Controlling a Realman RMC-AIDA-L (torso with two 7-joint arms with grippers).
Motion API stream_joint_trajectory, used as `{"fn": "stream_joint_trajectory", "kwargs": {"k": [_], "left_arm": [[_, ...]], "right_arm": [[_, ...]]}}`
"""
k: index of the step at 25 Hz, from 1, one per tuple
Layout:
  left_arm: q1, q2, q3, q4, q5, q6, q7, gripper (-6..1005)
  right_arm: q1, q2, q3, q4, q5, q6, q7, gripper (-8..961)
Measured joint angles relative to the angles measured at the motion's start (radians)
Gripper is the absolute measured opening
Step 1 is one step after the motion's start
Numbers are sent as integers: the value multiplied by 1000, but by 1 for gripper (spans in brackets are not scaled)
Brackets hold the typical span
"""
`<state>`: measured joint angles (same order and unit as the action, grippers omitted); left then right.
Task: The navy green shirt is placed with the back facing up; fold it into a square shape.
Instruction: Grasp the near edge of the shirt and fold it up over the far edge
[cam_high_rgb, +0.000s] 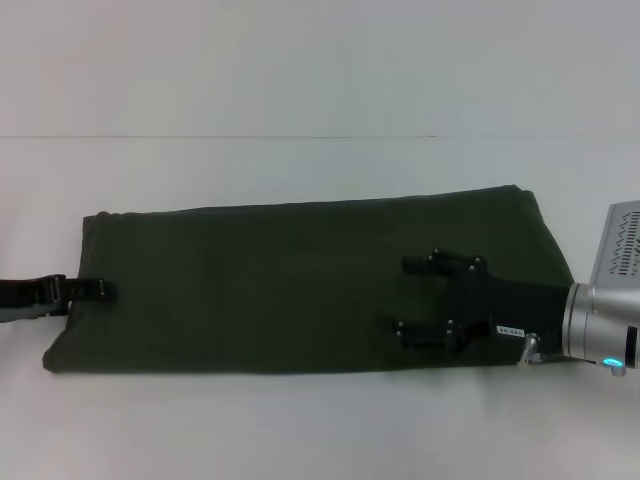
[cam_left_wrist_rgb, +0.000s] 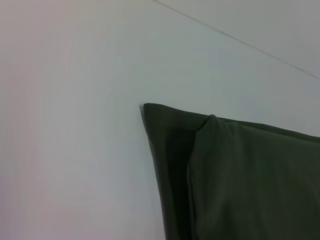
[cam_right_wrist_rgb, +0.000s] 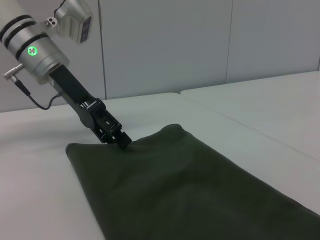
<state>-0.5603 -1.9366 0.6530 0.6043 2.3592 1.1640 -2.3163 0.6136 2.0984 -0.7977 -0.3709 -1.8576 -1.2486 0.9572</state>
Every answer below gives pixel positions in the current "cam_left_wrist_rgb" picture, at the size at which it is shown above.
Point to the dark green t-shirt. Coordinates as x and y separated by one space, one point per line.
237 180

